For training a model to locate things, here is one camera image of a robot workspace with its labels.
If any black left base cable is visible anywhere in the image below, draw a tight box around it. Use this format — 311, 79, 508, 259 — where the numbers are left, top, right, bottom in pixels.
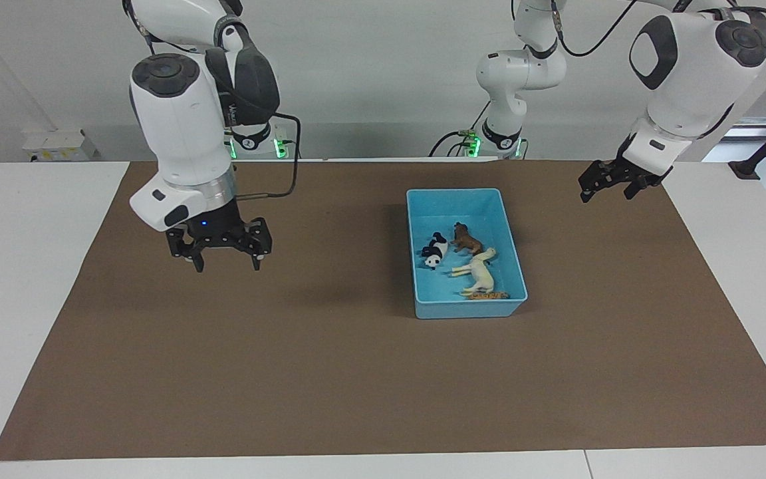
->
428, 100, 491, 158

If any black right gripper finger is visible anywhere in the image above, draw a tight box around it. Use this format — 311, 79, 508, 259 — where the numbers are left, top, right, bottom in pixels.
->
242, 218, 273, 271
166, 230, 205, 273

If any cream white llama toy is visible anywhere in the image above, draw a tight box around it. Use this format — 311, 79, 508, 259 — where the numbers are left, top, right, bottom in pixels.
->
450, 247, 498, 297

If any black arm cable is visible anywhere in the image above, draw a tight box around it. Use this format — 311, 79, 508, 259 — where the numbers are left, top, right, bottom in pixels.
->
127, 0, 302, 200
551, 0, 638, 57

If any white background box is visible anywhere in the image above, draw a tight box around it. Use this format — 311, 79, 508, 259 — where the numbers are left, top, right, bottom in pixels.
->
23, 130, 99, 162

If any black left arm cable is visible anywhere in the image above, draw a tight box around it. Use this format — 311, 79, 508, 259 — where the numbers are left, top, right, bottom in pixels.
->
551, 0, 638, 57

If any black and white panda toy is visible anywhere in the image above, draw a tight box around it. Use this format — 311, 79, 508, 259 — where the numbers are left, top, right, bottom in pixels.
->
421, 232, 449, 270

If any brown table mat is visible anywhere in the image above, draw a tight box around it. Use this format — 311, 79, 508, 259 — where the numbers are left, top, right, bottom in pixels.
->
0, 160, 766, 461

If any light blue plastic storage box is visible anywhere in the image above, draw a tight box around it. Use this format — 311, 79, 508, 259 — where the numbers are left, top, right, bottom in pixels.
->
406, 188, 529, 320

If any brown lion toy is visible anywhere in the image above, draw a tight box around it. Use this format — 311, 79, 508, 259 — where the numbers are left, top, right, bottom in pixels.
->
451, 222, 485, 257

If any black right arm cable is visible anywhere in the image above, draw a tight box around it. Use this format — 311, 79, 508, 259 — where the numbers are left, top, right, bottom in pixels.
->
127, 0, 302, 200

